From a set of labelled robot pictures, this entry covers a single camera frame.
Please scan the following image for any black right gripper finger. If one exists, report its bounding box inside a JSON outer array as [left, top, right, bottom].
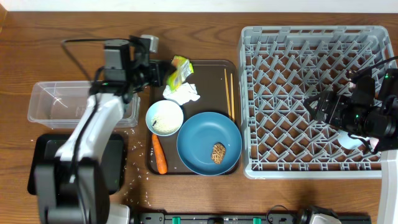
[[303, 102, 317, 120], [306, 91, 330, 105]]

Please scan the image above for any white paper cup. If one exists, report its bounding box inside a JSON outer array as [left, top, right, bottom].
[[337, 130, 369, 150]]

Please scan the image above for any yellow green snack wrapper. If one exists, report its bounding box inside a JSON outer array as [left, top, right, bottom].
[[167, 55, 194, 92]]

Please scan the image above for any white tissue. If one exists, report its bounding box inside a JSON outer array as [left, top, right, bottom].
[[163, 83, 200, 106]]

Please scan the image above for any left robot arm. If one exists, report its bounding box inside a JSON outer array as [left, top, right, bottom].
[[33, 35, 175, 223]]

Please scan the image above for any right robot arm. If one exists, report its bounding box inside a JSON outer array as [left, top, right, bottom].
[[303, 67, 397, 223]]

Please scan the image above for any grey dishwasher rack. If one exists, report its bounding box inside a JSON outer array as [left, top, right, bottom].
[[238, 26, 397, 179]]

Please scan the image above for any light blue rice bowl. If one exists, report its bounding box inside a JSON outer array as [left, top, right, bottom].
[[146, 100, 184, 136]]

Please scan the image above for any wooden chopstick left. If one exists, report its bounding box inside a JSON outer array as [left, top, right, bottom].
[[224, 69, 231, 119]]

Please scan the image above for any blue plate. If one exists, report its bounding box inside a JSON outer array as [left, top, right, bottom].
[[177, 112, 243, 176]]

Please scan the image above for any orange carrot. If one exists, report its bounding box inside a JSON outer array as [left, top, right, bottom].
[[152, 133, 168, 174]]

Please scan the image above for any clear plastic bin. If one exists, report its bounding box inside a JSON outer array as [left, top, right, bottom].
[[27, 81, 140, 129]]

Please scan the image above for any brown food scrap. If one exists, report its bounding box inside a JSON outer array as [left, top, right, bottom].
[[211, 143, 226, 164]]

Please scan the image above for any black bin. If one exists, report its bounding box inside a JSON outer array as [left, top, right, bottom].
[[27, 134, 127, 195]]

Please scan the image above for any black front rail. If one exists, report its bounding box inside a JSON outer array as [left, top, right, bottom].
[[128, 205, 372, 224]]

